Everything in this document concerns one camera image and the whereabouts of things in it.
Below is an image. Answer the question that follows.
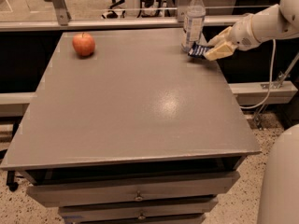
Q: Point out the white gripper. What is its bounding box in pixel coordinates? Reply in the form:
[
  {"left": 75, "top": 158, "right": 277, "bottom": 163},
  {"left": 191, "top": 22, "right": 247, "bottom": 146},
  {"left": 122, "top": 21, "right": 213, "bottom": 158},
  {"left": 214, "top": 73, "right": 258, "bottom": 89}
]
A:
[{"left": 204, "top": 14, "right": 260, "bottom": 61}]

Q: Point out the blue rxbar blueberry wrapper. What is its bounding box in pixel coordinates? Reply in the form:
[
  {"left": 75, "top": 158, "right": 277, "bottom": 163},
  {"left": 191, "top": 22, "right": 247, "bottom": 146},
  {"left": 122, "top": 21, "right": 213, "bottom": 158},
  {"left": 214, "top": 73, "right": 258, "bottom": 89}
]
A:
[{"left": 188, "top": 43, "right": 211, "bottom": 59}]

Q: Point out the red apple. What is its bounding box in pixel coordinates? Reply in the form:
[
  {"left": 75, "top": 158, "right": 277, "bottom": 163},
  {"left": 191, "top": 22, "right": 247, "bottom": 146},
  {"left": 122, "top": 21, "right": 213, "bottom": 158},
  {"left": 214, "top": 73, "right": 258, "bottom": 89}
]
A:
[{"left": 72, "top": 33, "right": 95, "bottom": 57}]

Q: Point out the grey drawer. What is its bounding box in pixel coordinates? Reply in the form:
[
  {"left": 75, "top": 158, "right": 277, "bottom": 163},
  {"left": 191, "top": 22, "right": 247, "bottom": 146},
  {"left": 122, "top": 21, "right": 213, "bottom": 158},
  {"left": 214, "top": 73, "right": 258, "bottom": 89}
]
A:
[
  {"left": 27, "top": 171, "right": 240, "bottom": 207},
  {"left": 59, "top": 197, "right": 218, "bottom": 222}
]

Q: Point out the metal railing frame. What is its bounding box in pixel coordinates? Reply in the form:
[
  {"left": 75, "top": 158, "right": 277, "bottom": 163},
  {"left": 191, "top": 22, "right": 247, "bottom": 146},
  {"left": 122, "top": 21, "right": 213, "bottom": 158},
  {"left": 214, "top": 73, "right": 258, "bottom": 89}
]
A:
[{"left": 0, "top": 0, "right": 299, "bottom": 33}]

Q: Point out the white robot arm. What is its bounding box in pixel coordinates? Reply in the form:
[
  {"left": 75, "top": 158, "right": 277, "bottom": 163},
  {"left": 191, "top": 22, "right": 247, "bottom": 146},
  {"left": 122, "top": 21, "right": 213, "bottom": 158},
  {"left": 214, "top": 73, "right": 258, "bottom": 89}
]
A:
[{"left": 205, "top": 0, "right": 299, "bottom": 224}]

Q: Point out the grey lower drawer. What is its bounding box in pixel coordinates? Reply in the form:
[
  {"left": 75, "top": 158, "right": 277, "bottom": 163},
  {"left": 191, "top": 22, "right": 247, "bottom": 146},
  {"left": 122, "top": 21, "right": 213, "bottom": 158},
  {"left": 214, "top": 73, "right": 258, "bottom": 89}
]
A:
[{"left": 59, "top": 197, "right": 218, "bottom": 222}]

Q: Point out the grey upper drawer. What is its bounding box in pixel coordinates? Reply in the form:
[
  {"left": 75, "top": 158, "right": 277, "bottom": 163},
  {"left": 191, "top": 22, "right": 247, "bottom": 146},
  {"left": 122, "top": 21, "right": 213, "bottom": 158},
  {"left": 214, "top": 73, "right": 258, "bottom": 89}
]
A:
[{"left": 27, "top": 171, "right": 240, "bottom": 207}]

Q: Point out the white cable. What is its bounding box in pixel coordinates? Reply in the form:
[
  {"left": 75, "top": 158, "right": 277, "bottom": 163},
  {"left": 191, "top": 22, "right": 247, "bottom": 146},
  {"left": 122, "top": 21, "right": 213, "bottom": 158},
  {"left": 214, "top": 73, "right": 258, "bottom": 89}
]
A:
[{"left": 239, "top": 39, "right": 278, "bottom": 110}]

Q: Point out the clear plastic water bottle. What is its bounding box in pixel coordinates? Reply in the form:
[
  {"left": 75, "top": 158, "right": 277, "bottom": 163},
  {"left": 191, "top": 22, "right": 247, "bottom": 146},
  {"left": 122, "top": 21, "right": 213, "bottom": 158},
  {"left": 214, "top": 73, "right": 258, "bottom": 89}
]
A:
[{"left": 181, "top": 0, "right": 206, "bottom": 52}]

